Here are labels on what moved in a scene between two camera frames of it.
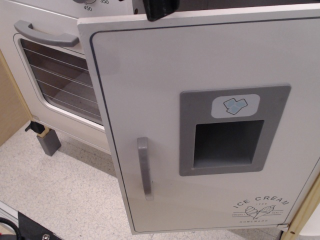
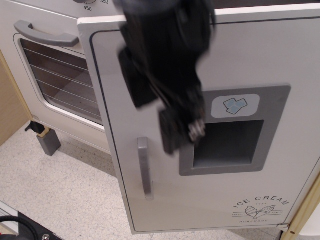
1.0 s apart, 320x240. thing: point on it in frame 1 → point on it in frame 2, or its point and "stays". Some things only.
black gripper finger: x=156 y=9 → x=165 y=40
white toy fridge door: x=214 y=115 stays
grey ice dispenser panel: x=228 y=130 stays
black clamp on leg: x=37 y=127 stays
